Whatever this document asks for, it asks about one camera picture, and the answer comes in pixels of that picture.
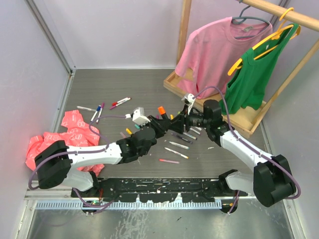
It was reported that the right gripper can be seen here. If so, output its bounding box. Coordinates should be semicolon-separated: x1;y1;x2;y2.
168;104;210;135

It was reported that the purple marker pen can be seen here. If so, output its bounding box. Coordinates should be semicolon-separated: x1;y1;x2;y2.
171;133;193;144

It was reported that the orange highlighter cap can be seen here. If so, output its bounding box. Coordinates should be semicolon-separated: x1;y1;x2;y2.
158;106;166;115

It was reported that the teal marker pen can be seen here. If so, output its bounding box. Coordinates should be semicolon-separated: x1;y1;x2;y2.
168;141;189;150

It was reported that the yellow marker pen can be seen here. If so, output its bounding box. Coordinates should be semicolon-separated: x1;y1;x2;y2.
164;147;189;159

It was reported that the light pink marker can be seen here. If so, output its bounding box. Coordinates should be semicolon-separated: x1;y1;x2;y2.
159;159;180;164

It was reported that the orange black highlighter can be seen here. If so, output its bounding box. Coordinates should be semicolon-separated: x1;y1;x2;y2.
161;113;170;124

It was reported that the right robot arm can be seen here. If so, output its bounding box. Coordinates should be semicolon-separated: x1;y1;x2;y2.
169;95;299;207

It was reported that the pink cap marker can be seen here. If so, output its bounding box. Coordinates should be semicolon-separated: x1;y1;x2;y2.
109;102;124;110

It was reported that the red cap marker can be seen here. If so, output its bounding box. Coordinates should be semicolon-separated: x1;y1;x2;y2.
112;97;131;106

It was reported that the purple cap white marker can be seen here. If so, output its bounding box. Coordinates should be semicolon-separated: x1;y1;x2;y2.
96;102;105;124

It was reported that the blue cap marker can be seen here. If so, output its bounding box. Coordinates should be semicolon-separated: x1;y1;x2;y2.
90;105;101;122

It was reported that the wooden clothes rack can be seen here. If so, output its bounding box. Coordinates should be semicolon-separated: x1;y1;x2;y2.
164;0;319;138

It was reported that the pink t-shirt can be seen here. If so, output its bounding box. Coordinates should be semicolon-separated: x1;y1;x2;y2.
175;17;273;99

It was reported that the green tank top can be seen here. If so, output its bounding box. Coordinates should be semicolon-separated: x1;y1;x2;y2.
219;23;301;115

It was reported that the white silver marker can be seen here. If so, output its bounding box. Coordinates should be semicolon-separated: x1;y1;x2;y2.
76;106;96;112

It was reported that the red crumpled plastic bag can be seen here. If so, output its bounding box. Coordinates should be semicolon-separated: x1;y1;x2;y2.
25;110;100;171

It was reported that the grey hanger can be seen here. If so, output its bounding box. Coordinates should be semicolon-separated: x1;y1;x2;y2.
231;0;271;39

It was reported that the yellow hanger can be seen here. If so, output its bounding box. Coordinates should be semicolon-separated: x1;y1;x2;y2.
227;7;294;76

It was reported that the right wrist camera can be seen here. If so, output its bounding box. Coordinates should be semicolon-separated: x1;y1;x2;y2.
181;93;196;115

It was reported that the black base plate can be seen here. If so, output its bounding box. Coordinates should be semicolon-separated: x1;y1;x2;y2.
79;178;236;203

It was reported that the cable duct rail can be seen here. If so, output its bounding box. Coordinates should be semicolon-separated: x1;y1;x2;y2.
35;200;222;210

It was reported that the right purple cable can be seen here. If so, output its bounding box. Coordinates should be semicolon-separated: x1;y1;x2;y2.
194;86;302;200

